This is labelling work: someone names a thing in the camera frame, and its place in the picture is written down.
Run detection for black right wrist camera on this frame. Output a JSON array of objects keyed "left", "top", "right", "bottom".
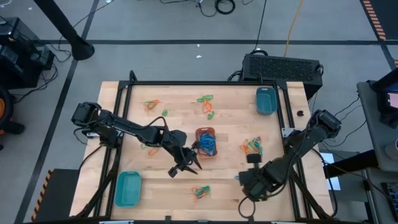
[{"left": 246, "top": 153, "right": 262, "bottom": 165}]

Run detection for yellow hanging cable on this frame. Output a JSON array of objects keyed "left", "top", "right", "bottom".
[{"left": 283, "top": 0, "right": 305, "bottom": 58}]

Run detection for turquoise plastic basket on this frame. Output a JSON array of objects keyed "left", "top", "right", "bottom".
[{"left": 114, "top": 170, "right": 142, "bottom": 208}]

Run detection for black monitor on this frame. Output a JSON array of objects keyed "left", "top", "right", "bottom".
[{"left": 371, "top": 67, "right": 398, "bottom": 129}]

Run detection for black hanging power cable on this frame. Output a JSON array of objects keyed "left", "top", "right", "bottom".
[{"left": 250, "top": 0, "right": 268, "bottom": 56}]

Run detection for grey-blue plastic basket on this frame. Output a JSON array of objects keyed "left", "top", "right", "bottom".
[{"left": 255, "top": 86, "right": 279, "bottom": 116}]

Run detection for black equipment rack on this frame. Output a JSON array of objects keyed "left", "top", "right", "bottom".
[{"left": 0, "top": 17, "right": 56, "bottom": 90}]

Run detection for black keyboard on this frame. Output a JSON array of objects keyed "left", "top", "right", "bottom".
[{"left": 381, "top": 181, "right": 398, "bottom": 216}]

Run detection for black perforated computer case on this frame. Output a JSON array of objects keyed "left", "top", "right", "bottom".
[{"left": 241, "top": 53, "right": 324, "bottom": 101}]

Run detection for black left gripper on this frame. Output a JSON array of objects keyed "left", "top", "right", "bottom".
[{"left": 167, "top": 145, "right": 203, "bottom": 179}]

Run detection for grey desk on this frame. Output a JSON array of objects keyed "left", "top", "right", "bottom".
[{"left": 356, "top": 80, "right": 398, "bottom": 174}]

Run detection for black orange wheeled device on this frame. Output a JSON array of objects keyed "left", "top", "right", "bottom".
[{"left": 0, "top": 86, "right": 26, "bottom": 151}]

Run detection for black desk beam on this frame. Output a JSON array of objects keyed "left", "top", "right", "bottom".
[{"left": 323, "top": 149, "right": 379, "bottom": 179}]

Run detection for orange plastic basket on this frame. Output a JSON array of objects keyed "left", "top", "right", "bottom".
[{"left": 195, "top": 126, "right": 219, "bottom": 159}]

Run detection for black mat orange stripes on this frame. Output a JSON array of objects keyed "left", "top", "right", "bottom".
[{"left": 359, "top": 0, "right": 398, "bottom": 42}]

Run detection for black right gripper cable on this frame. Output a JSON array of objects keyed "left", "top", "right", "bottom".
[{"left": 238, "top": 194, "right": 259, "bottom": 219}]

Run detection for coiled black cable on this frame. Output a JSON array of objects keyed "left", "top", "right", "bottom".
[{"left": 214, "top": 0, "right": 236, "bottom": 16}]

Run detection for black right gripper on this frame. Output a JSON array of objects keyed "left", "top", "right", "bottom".
[{"left": 238, "top": 166, "right": 275, "bottom": 203}]

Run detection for black pole round base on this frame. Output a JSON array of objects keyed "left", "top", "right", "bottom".
[{"left": 32, "top": 0, "right": 96, "bottom": 62}]

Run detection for black mat yellow striped edge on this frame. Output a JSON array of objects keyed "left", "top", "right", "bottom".
[{"left": 30, "top": 168, "right": 81, "bottom": 223}]

